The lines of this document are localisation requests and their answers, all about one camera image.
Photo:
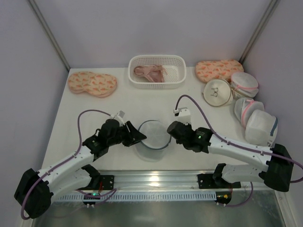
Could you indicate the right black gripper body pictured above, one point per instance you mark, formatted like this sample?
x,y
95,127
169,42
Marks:
x,y
180,132

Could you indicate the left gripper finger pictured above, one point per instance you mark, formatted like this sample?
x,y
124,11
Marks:
x,y
129,143
133,134

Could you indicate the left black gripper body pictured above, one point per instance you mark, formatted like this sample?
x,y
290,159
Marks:
x,y
129,133

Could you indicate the white mesh bag blue trim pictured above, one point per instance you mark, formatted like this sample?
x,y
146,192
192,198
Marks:
x,y
156,145

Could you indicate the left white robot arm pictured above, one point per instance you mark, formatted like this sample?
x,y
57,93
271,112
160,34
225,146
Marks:
x,y
38,189

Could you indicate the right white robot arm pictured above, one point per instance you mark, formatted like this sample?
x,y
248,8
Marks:
x,y
271,166

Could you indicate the cream laundry bag beige trim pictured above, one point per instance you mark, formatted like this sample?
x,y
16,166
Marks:
x,y
217,93

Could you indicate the left peach patterned bra case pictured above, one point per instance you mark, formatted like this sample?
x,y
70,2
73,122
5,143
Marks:
x,y
95,84

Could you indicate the peach patterned bra case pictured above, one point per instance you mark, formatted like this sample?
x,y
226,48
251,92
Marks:
x,y
95,84
222,69

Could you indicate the pink bra in basket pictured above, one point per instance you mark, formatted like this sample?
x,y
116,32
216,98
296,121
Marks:
x,y
153,73

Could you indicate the white mesh bag pink trim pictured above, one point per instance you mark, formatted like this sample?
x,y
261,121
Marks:
x,y
244,107

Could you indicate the right peach patterned bra case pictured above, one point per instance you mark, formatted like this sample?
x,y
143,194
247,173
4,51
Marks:
x,y
222,69

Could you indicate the white mesh bag pink zipper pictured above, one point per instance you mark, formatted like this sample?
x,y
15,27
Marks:
x,y
243,85

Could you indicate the large white bag blue trim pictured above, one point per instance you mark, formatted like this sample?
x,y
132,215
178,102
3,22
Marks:
x,y
261,129

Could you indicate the white plastic basket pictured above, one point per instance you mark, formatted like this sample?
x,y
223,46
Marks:
x,y
174,65

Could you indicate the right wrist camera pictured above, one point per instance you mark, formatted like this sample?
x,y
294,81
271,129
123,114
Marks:
x,y
183,115

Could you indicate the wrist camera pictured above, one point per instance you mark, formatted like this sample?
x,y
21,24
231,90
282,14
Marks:
x,y
183,115
119,117

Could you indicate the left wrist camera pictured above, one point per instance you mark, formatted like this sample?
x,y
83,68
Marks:
x,y
119,117

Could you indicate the aluminium mounting rail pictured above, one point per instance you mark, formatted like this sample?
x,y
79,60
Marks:
x,y
154,179

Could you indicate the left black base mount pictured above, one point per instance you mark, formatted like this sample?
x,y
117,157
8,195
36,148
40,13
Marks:
x,y
97,180

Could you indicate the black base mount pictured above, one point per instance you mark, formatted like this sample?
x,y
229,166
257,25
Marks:
x,y
215,180
97,180

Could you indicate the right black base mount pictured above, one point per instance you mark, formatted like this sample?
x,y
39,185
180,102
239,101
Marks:
x,y
215,180

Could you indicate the white slotted cable duct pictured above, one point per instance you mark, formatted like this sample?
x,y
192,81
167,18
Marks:
x,y
120,196

